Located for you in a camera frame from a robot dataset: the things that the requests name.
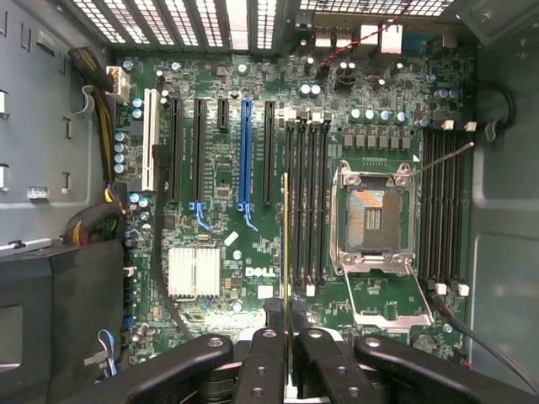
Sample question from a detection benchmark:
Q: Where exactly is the black RAM slot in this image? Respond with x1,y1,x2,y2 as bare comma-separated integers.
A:
453,121,471,297
295,119,308,292
443,125,458,291
432,120,447,295
307,119,319,295
318,117,333,290
284,119,296,292
420,125,435,291

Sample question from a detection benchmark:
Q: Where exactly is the silver socket cover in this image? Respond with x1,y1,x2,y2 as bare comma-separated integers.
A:
342,257,435,334

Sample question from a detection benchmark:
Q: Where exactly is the silver chipset heatsink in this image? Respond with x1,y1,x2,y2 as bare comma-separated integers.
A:
167,246,223,300

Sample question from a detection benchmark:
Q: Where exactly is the green Dell motherboard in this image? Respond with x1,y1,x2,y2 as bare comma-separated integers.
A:
112,52,478,368

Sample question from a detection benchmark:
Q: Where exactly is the silver CPU socket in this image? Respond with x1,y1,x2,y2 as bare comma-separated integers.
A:
330,161,419,275

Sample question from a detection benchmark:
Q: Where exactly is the black plastic drive bay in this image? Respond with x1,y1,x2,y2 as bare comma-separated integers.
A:
0,238,127,404

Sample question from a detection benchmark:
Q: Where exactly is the long black expansion slot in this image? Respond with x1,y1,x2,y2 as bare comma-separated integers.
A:
262,100,276,207
168,96,184,203
191,98,208,204

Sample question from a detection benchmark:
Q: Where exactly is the blue expansion slot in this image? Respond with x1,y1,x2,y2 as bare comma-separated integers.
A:
237,98,254,206

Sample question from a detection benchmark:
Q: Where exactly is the grey metal PC case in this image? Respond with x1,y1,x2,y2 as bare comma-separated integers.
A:
0,0,539,404

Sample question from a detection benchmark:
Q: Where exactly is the silver locking lever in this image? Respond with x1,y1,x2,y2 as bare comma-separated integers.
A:
410,141,476,177

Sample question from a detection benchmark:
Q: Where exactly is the white expansion slot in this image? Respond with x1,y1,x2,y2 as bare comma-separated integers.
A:
141,88,162,193

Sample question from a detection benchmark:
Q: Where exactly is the short black expansion slot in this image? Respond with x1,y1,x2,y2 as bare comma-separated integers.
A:
217,99,231,131

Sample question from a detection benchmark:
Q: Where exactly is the white power connector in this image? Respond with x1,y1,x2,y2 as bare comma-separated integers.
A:
105,64,132,104

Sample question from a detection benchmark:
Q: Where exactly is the silver rear port block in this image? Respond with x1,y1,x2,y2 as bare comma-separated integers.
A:
312,23,405,56

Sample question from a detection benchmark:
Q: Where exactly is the blue wire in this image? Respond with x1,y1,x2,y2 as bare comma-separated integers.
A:
97,329,118,378

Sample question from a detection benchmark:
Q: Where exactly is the thin black wire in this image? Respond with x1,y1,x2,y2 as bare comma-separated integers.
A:
424,290,539,397

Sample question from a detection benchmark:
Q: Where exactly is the long black wire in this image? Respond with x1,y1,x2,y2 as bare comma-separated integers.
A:
152,144,195,340

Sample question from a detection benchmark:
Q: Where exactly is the yellow and black wire bundle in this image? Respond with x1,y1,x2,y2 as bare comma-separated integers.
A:
62,45,128,247

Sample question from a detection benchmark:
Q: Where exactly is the looped black wire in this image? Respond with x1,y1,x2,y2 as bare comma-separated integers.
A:
478,82,517,143

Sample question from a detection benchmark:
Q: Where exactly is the red and black twisted wire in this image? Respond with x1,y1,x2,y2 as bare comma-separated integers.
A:
318,0,416,77

